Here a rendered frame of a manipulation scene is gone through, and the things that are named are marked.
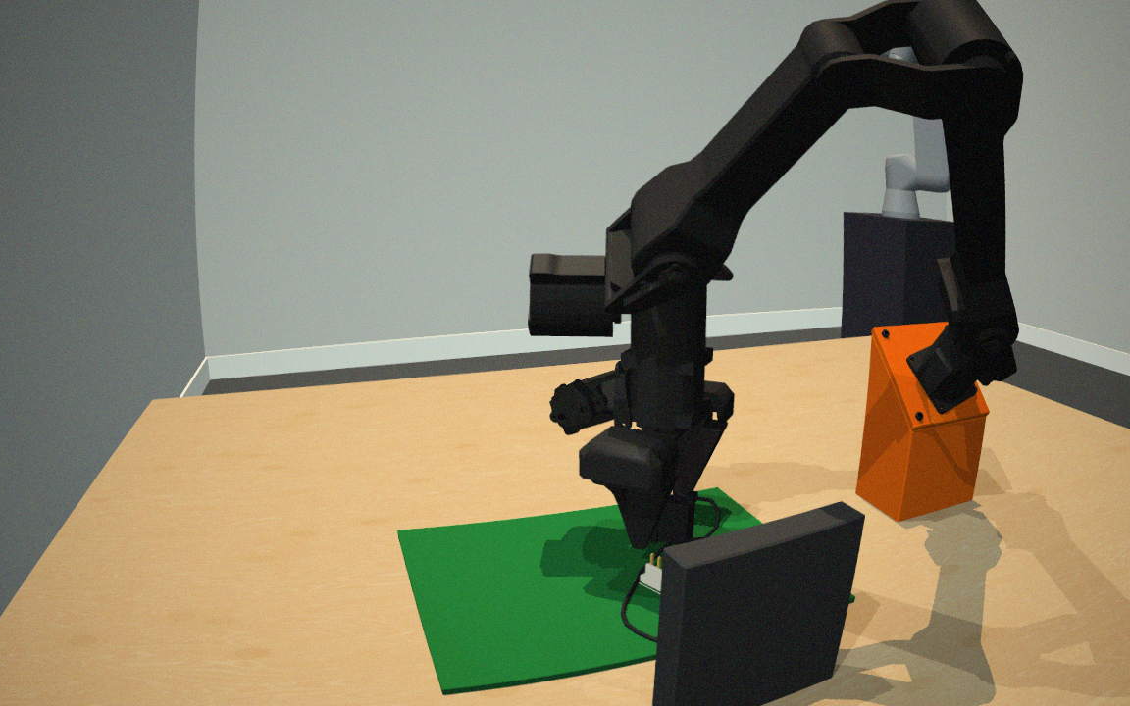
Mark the green circuit board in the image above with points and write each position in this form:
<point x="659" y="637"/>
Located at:
<point x="532" y="599"/>

